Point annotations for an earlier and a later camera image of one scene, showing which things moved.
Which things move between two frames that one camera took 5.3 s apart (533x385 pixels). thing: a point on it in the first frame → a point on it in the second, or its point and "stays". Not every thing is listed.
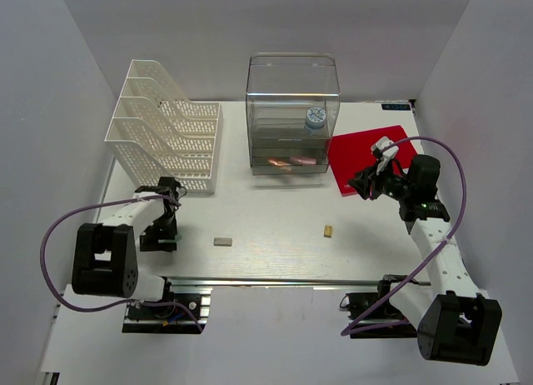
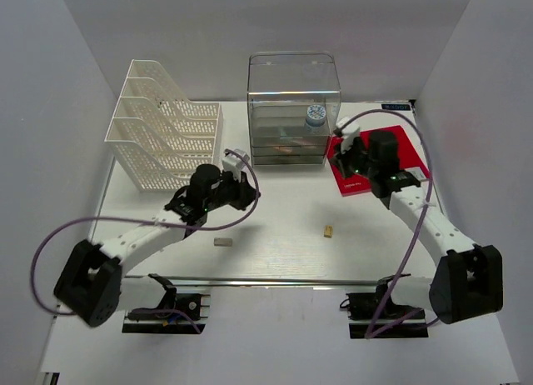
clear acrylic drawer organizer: (292, 112) stays
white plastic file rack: (165, 134) stays
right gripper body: (386, 182) → (355, 161)
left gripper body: (162, 228) → (231, 192)
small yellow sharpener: (328, 232) stays
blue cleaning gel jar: (315, 117) stays
